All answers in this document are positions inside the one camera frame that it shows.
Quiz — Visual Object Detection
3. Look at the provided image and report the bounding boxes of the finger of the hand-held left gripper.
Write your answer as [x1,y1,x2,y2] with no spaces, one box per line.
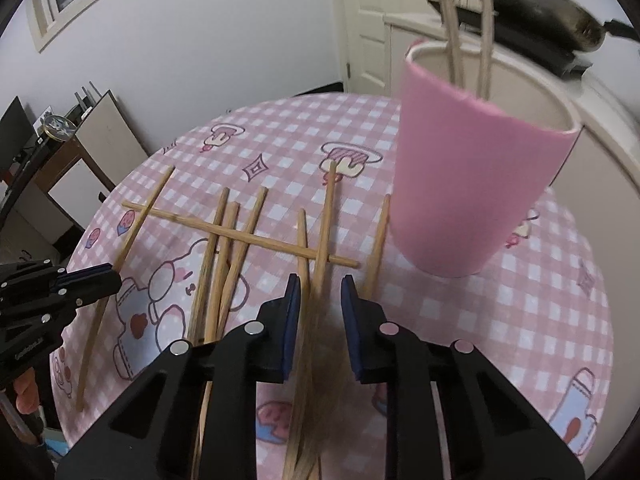
[42,271,122,328]
[0,260,115,291]

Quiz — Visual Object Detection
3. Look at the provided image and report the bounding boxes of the white framed window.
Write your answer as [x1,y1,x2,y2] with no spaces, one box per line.
[27,0,171,53]

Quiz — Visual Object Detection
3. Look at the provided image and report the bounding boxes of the black stove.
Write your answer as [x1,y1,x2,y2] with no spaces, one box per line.
[427,0,593,78]

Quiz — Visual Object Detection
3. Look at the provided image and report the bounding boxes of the pink cup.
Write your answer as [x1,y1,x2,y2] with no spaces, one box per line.
[389,39,583,278]

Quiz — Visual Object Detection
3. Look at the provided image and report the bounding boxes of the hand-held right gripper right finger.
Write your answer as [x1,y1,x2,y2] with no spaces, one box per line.
[340,275,586,480]

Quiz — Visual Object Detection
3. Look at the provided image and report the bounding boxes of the black monitor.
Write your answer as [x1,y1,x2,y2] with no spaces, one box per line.
[0,96,38,173]

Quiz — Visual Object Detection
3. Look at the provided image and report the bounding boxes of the wooden chopstick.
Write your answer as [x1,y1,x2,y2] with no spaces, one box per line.
[475,0,497,98]
[431,0,465,85]
[281,160,341,480]

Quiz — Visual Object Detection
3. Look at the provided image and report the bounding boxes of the white cabinet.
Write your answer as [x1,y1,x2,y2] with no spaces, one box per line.
[75,89,150,171]
[30,135,113,233]

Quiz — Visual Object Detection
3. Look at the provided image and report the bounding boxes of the grey metal strips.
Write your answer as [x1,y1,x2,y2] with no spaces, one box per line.
[74,81,103,111]

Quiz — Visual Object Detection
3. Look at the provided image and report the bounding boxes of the person's left hand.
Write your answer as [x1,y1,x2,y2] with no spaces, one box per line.
[14,374,41,413]

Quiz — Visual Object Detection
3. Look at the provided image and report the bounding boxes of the white door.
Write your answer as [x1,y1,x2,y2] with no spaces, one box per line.
[327,0,401,96]

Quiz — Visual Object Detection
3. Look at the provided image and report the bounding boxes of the round decorated tin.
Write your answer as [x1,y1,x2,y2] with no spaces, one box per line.
[41,116,76,140]

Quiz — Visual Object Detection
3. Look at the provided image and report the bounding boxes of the black wok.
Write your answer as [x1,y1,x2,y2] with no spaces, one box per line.
[427,0,640,53]

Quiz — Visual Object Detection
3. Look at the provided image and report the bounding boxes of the bunch of wooden chopsticks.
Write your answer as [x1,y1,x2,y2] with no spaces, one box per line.
[75,165,392,480]

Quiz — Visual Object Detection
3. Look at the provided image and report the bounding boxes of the pink checked tablecloth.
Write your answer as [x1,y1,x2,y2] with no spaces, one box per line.
[50,92,615,480]

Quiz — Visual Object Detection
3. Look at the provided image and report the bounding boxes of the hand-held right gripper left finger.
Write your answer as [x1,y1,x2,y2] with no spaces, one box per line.
[54,274,303,480]

